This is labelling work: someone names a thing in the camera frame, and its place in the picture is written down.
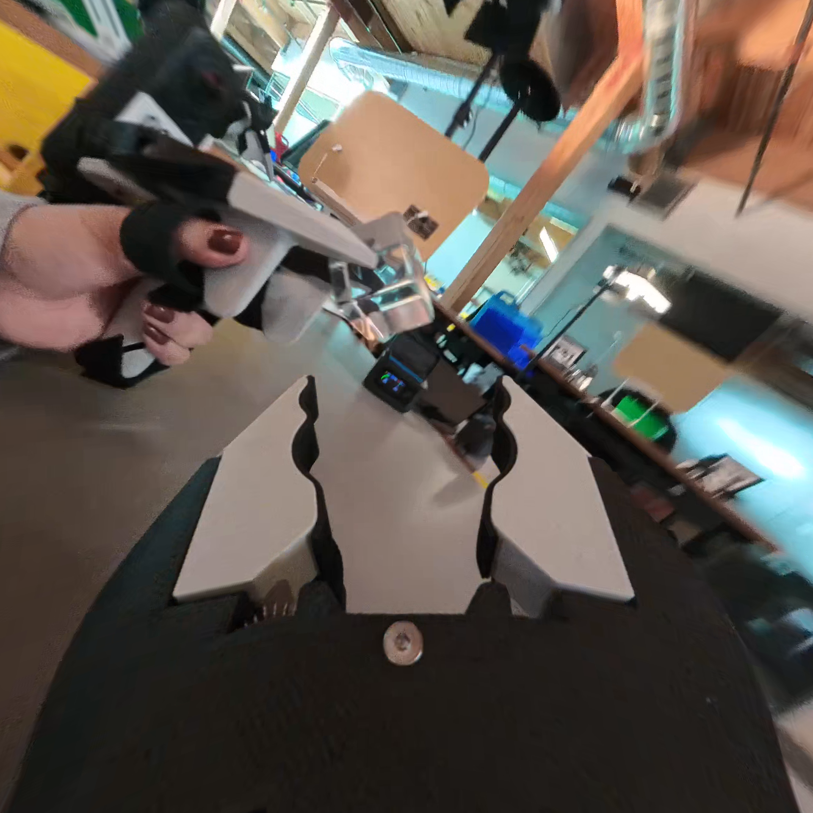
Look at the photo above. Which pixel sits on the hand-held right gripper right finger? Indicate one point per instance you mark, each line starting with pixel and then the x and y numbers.
pixel 552 508

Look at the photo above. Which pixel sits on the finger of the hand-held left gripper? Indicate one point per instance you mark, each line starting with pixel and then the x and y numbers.
pixel 292 216
pixel 295 311

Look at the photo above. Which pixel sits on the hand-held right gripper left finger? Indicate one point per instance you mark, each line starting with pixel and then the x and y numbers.
pixel 254 508

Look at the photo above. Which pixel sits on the clear acrylic block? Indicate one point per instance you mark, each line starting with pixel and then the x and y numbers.
pixel 400 298

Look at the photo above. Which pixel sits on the person's left forearm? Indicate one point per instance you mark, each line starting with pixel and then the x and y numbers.
pixel 12 219

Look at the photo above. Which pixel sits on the person's left hand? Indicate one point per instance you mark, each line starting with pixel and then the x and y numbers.
pixel 63 279

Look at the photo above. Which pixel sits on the yellow tape strip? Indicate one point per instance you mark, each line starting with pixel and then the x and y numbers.
pixel 481 479

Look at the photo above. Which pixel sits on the long wooden desk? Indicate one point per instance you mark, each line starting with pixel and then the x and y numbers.
pixel 654 451

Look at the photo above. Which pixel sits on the black power station blue trim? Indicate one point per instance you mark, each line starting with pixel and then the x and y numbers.
pixel 400 375

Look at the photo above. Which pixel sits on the green plastic bin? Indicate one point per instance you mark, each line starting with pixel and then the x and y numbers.
pixel 641 419

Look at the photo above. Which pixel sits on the small printed marker card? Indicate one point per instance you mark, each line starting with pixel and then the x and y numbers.
pixel 421 222

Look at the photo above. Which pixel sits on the yellow plastic bin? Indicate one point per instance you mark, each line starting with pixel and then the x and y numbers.
pixel 32 108

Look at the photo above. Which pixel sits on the black and white marker board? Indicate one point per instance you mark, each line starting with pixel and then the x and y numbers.
pixel 721 477

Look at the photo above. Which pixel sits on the blue plastic bin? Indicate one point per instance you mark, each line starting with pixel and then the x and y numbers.
pixel 505 327

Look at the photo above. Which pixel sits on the black tripod stand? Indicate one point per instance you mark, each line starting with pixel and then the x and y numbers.
pixel 473 95

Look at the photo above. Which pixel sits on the black studio light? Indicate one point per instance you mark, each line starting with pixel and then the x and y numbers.
pixel 521 70

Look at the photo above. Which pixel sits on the silver ventilation duct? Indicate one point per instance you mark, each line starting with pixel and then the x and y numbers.
pixel 413 73

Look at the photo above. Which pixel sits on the wooden support post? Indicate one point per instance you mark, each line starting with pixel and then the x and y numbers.
pixel 546 184

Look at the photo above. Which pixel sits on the dark wall panel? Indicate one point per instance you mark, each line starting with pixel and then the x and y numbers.
pixel 724 314

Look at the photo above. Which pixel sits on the wall vent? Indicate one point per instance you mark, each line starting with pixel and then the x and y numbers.
pixel 660 194

